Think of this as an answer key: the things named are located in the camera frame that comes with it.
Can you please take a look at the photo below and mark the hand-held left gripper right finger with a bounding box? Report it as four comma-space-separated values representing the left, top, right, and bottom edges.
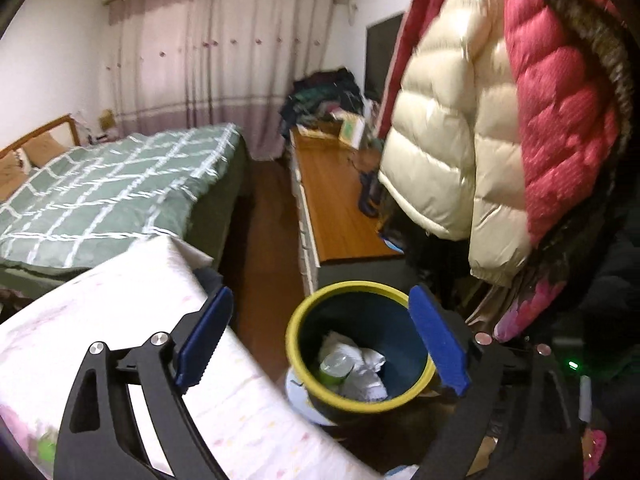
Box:
409, 284, 588, 480

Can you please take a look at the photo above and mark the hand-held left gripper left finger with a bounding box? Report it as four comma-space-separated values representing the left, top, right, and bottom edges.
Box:
52, 286, 236, 480

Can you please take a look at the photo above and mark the dark blue yellow-rimmed bin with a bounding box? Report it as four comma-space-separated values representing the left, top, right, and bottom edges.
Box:
285, 281, 441, 421

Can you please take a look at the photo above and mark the green small bottle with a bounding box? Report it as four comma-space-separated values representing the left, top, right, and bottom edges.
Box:
320, 350, 356, 386

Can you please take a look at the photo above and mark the green wipes packet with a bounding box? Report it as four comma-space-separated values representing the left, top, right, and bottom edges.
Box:
30, 435, 58, 463

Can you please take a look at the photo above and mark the pink floral garment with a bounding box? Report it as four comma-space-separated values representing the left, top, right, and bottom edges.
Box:
492, 275, 556, 343

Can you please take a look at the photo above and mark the white dotted tablecloth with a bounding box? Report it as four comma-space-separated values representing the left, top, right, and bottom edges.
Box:
0, 235, 381, 480

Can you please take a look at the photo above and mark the dark blue object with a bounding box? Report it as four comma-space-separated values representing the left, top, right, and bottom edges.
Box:
357, 170, 386, 217

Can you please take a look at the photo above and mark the green checked duvet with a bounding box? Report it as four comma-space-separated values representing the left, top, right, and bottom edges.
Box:
0, 122, 246, 273

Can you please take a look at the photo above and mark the wooden dresser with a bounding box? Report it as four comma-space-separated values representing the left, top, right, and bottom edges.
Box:
289, 127, 408, 296

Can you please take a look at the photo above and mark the cream puffer jacket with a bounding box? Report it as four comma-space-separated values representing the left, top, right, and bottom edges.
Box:
377, 0, 533, 286

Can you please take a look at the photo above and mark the green and white box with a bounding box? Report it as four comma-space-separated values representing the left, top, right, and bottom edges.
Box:
337, 114, 366, 148

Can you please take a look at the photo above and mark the red puffer jacket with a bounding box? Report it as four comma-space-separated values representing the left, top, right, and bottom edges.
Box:
502, 0, 631, 248

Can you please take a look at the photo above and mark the wooden bed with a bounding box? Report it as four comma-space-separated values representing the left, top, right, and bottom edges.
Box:
0, 114, 251, 301

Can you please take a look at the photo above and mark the pile of mixed clothes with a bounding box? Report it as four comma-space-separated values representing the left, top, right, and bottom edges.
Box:
279, 67, 368, 133

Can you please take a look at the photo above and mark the pink striped curtain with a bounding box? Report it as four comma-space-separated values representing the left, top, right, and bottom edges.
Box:
107, 0, 346, 161

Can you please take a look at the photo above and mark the black flat television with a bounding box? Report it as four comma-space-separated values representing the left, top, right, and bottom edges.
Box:
366, 11, 406, 103

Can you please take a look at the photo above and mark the dark red coat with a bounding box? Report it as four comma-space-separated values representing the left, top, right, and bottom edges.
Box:
380, 0, 453, 131

